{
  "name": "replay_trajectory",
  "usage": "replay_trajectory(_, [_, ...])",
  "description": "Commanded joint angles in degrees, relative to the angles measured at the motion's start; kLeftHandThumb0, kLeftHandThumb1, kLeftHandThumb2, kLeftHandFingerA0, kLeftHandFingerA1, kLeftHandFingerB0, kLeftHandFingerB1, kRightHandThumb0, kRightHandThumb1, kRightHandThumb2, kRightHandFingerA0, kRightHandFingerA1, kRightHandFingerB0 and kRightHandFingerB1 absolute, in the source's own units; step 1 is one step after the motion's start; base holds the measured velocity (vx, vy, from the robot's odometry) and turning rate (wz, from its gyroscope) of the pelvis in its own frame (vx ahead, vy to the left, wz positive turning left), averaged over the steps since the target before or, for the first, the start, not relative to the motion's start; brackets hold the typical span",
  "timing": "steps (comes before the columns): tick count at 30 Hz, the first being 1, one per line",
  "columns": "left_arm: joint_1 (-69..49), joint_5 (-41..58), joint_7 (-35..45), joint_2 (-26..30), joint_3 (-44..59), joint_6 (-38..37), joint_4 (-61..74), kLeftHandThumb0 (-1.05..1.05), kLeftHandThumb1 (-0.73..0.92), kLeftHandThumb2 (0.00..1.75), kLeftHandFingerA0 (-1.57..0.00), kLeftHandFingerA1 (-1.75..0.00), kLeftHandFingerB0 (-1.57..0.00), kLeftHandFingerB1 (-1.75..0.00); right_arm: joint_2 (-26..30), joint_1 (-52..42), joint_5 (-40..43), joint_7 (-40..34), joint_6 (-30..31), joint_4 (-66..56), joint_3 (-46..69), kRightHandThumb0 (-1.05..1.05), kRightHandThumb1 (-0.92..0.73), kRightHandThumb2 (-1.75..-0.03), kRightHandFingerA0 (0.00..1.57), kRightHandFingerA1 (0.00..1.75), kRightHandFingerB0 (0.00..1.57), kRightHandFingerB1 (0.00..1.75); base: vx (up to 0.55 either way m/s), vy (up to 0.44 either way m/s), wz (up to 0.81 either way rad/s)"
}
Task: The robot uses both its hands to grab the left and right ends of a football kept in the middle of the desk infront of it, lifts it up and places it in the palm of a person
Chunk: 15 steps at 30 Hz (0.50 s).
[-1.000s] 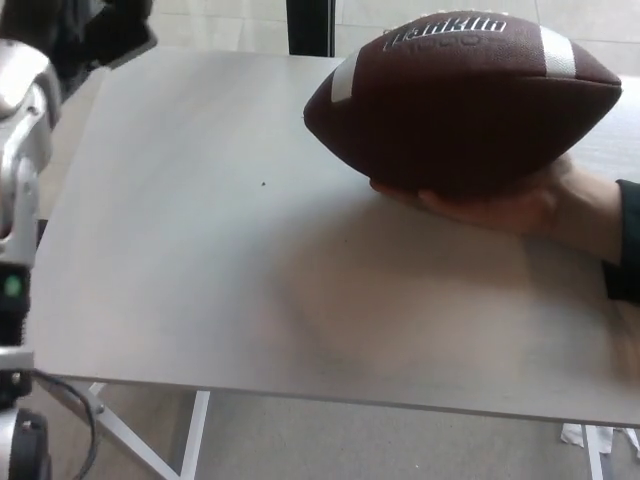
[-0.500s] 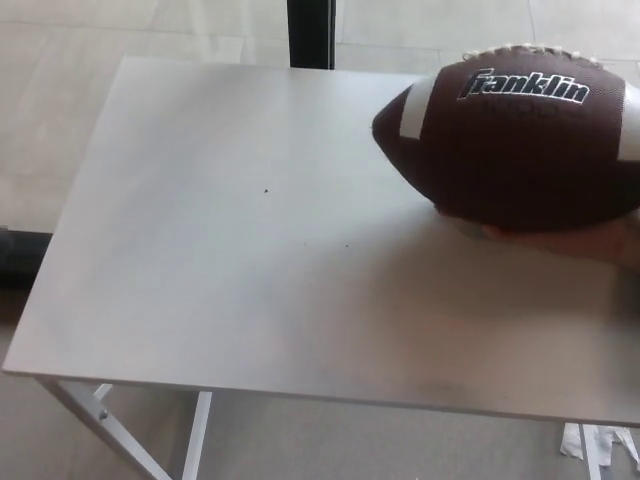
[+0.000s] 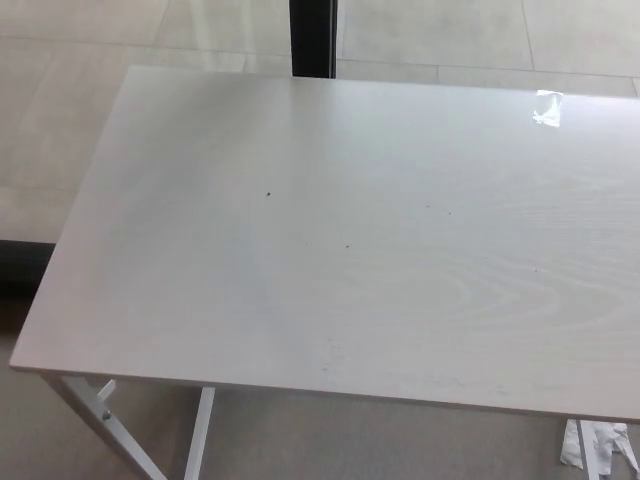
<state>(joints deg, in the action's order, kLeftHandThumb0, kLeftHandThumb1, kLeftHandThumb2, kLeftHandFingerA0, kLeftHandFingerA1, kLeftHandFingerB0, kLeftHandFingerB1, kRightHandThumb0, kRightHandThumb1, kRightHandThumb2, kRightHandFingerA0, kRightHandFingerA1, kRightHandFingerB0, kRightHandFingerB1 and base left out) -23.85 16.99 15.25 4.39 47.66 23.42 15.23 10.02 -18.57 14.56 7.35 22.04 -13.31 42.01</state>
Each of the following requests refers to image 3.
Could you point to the crumpled white paper scrap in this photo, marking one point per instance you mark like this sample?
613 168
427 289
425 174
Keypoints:
570 445

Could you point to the white slim metal table leg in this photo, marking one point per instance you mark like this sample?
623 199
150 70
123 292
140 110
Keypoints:
590 450

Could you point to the black vertical door frame post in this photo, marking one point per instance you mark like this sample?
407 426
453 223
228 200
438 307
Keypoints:
312 37

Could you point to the white metal table leg frame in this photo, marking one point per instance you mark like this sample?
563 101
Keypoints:
198 435

